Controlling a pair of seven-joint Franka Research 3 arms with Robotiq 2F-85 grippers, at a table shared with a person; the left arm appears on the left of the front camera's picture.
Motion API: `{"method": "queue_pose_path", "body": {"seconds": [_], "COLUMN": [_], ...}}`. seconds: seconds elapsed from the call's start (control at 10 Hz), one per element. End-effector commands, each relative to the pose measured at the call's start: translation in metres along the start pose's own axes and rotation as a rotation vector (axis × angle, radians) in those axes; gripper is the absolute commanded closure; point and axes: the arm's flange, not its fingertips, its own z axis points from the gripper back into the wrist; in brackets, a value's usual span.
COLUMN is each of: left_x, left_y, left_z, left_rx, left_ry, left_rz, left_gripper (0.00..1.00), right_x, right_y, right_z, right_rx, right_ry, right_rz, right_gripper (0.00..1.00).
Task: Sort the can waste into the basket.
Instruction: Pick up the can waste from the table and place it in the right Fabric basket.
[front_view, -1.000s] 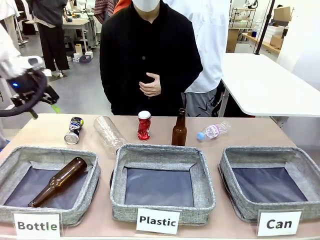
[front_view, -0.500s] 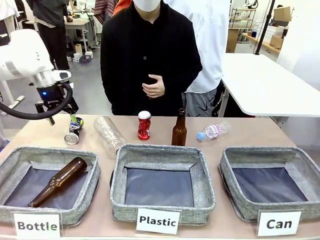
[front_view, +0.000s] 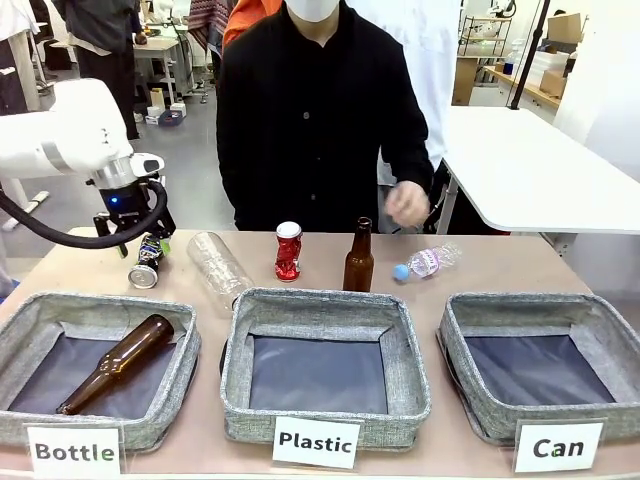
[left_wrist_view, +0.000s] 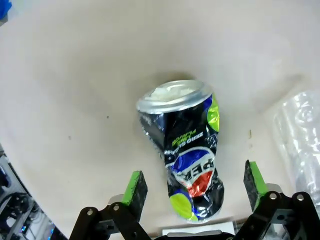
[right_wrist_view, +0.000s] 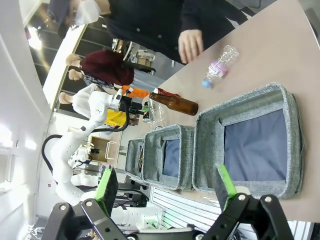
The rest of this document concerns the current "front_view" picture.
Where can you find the clear plastic cup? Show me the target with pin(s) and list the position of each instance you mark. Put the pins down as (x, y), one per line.
(218, 272)

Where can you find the dark printed crushed can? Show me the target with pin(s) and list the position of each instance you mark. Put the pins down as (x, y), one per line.
(147, 262)

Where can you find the white Bottle label sign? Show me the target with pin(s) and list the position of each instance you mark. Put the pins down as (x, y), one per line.
(75, 451)

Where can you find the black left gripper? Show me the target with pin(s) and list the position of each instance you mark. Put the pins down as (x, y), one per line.
(131, 203)

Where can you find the white face mask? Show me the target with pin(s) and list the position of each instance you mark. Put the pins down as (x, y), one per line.
(315, 8)

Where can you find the person in black jacket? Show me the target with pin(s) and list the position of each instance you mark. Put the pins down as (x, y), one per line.
(310, 125)

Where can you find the white folding table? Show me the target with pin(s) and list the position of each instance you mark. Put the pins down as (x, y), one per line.
(520, 170)

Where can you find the grey fabric basket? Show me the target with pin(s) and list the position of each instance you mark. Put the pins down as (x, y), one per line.
(30, 320)
(320, 305)
(530, 310)

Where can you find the person's left hand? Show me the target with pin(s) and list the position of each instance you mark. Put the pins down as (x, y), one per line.
(406, 202)

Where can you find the black pole stand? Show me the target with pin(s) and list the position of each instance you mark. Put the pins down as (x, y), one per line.
(528, 55)

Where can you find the person in dark clothes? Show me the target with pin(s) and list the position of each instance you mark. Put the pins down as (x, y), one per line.
(105, 50)

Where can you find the brown glass bottle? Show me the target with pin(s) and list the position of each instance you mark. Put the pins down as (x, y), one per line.
(120, 361)
(359, 260)

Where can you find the white Can label sign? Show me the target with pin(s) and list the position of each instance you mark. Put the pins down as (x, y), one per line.
(558, 447)

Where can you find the cardboard box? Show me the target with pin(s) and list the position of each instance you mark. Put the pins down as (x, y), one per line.
(565, 27)

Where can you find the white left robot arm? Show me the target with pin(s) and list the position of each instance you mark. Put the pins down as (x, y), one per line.
(60, 130)

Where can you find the clear bottle with blue cap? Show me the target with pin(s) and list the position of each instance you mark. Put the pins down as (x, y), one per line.
(427, 262)

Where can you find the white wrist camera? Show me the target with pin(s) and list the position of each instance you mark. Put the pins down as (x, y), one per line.
(148, 164)

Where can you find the wooden workbench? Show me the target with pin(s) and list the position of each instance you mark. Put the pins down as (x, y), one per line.
(525, 85)

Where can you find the white background desk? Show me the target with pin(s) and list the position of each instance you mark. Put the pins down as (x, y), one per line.
(159, 60)

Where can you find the white Plastic label sign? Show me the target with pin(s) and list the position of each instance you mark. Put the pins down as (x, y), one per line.
(316, 443)

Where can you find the red crushed soda can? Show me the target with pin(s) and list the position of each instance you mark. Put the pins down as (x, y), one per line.
(288, 251)

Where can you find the person in white coat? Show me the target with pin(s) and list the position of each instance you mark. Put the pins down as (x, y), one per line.
(430, 60)

